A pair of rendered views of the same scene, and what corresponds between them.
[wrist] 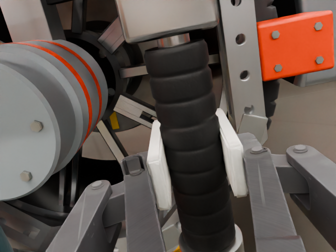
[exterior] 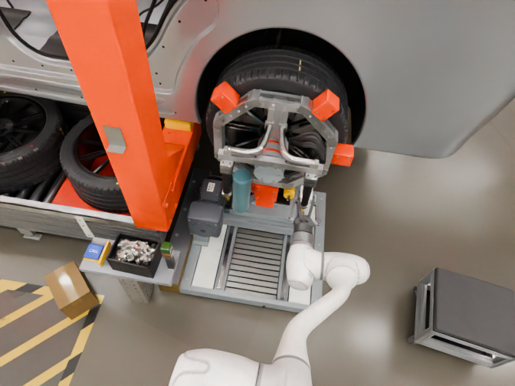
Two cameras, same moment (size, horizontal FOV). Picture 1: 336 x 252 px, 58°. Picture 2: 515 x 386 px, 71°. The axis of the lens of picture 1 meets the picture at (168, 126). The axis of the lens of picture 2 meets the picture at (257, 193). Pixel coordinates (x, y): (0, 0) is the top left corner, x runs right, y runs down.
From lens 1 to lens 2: 1.37 m
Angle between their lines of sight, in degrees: 36
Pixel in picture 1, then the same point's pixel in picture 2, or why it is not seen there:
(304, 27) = (345, 157)
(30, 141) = (277, 177)
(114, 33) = (294, 126)
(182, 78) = (308, 191)
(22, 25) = (273, 134)
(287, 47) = (339, 159)
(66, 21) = not seen: hidden behind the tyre
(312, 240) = (346, 179)
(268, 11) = (343, 139)
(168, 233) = (289, 185)
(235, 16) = (329, 150)
